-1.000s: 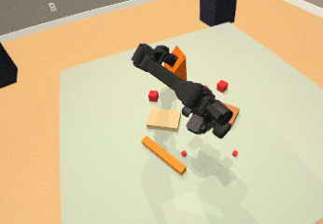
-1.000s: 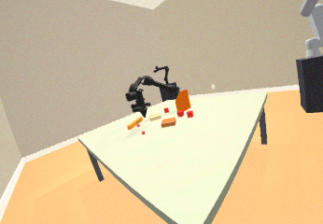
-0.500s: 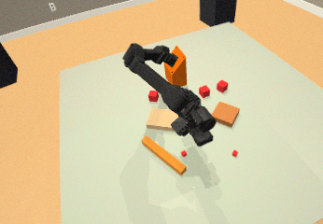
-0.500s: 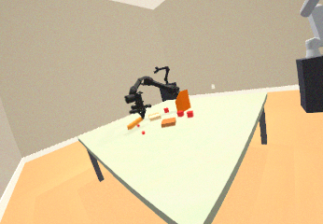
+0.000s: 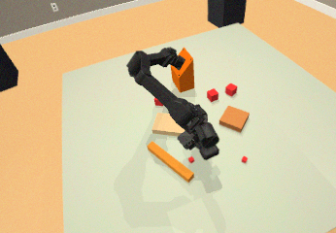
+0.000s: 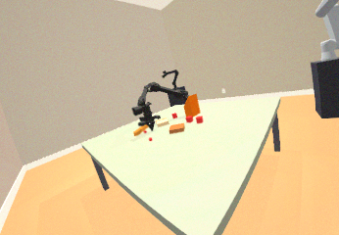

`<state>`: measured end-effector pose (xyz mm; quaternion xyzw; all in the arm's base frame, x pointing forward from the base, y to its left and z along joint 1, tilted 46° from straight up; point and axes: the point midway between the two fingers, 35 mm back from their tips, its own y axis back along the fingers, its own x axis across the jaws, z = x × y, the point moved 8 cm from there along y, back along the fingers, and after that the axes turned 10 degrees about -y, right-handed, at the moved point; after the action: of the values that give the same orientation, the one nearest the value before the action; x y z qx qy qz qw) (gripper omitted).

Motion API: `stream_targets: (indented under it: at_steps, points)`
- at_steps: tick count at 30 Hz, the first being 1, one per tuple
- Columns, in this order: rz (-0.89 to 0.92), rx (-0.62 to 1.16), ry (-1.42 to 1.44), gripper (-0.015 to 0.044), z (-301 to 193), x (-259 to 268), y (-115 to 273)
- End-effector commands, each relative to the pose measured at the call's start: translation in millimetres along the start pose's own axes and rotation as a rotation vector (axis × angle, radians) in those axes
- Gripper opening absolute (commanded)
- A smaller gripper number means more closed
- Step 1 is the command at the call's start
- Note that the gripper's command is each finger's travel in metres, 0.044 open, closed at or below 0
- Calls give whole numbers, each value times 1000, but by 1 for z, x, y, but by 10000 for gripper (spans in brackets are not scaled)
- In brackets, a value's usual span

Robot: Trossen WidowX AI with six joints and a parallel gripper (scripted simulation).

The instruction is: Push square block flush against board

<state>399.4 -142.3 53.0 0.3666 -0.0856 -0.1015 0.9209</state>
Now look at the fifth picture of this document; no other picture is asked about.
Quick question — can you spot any small red cube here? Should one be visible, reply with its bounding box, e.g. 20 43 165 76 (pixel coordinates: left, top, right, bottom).
225 83 237 96
154 98 163 106
207 89 218 102

